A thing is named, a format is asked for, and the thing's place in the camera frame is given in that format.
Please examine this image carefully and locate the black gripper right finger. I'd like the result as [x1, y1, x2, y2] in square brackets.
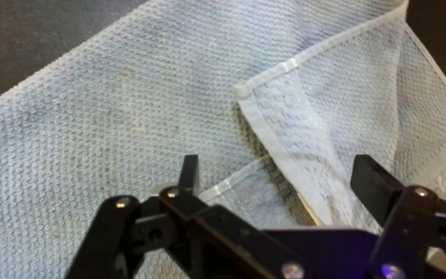
[349, 153, 446, 279]

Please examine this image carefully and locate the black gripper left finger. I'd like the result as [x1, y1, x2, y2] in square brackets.
[64, 153, 308, 279]

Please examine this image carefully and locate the light blue towel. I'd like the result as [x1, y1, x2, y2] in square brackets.
[0, 0, 446, 279]

